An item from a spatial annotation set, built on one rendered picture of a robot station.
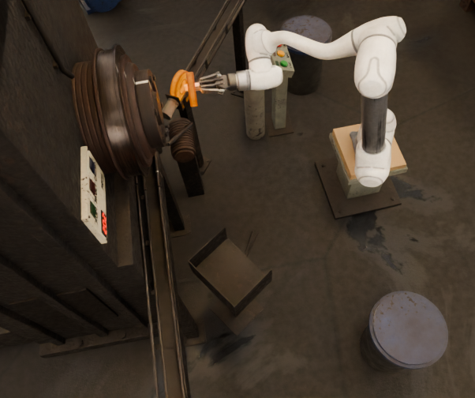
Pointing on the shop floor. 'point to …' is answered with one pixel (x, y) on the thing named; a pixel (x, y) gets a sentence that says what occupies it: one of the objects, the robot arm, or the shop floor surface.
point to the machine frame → (46, 193)
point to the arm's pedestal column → (353, 192)
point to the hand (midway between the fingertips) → (192, 87)
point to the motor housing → (186, 156)
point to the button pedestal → (274, 122)
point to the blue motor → (99, 5)
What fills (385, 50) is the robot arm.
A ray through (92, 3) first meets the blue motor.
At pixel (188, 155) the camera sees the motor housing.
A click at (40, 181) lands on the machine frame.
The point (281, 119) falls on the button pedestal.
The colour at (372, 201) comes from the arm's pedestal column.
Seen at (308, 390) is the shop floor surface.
